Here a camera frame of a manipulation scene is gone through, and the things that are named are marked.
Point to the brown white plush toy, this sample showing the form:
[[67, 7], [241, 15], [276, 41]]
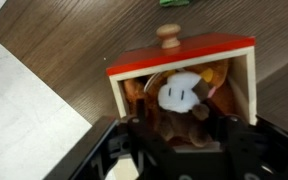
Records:
[[179, 93]]

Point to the red front wooden drawer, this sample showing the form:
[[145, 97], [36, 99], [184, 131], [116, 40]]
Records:
[[184, 50]]

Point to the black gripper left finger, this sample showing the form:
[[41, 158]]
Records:
[[147, 146]]

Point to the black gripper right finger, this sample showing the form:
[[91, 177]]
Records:
[[239, 150]]

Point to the cream wooden slotted box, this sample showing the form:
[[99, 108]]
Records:
[[197, 147]]

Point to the green cloth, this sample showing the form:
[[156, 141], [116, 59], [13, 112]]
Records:
[[174, 2]]

